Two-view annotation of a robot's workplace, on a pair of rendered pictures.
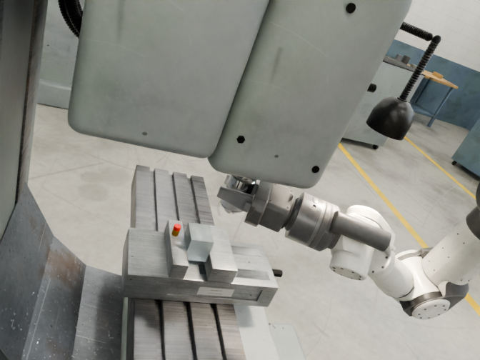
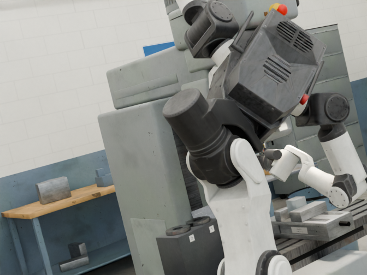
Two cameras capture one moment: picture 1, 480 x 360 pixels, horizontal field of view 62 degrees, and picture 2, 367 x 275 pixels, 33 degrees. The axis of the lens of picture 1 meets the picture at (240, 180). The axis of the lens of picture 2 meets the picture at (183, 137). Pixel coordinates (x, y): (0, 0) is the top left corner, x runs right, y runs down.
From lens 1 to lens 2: 2.29 m
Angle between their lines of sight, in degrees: 79
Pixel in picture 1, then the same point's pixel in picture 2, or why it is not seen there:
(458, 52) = not seen: outside the picture
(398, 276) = (314, 179)
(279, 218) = (261, 161)
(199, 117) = not seen: hidden behind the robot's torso
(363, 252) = (275, 163)
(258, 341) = (327, 265)
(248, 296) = (315, 232)
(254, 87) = not seen: hidden behind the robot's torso
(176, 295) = (284, 233)
